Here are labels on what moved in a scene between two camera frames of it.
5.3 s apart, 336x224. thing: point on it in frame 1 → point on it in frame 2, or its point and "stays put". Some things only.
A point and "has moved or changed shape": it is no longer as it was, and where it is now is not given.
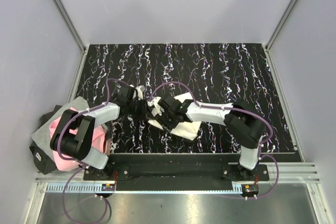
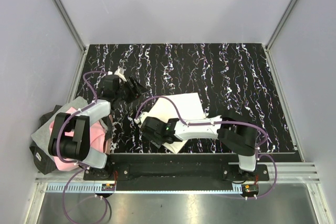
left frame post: x=64 y=12 stays put
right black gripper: x=161 y=118 → x=157 y=142
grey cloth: x=41 y=136 stays put
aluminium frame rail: x=303 y=172 stays put
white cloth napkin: x=188 y=130 has moved or changed shape
